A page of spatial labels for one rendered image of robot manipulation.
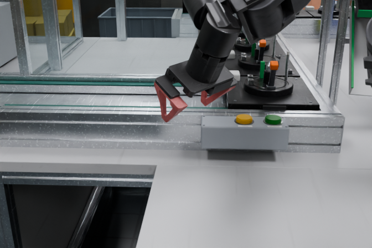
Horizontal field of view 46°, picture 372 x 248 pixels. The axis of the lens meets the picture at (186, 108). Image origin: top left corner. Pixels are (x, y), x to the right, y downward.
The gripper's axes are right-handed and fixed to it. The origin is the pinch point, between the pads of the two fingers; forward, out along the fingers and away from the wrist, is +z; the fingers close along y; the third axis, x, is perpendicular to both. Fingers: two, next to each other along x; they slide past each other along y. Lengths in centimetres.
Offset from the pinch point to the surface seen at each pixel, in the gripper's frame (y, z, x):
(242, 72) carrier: -55, 29, -22
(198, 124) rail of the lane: -21.7, 24.5, -8.6
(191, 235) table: 4.4, 18.0, 15.4
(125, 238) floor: -43, 144, -30
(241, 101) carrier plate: -34.8, 20.1, -7.4
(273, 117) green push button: -31.6, 13.7, 3.7
